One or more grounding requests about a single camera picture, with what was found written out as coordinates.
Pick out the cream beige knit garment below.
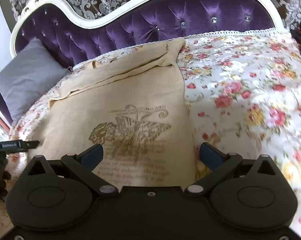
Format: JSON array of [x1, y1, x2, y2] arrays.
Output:
[[29, 38, 196, 188]]

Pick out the floral bedspread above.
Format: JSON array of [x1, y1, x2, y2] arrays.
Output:
[[0, 28, 301, 240]]

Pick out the grey pillow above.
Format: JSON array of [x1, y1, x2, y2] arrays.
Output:
[[0, 38, 69, 124]]

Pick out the purple tufted velvet headboard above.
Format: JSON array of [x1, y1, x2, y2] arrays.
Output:
[[9, 0, 283, 68]]

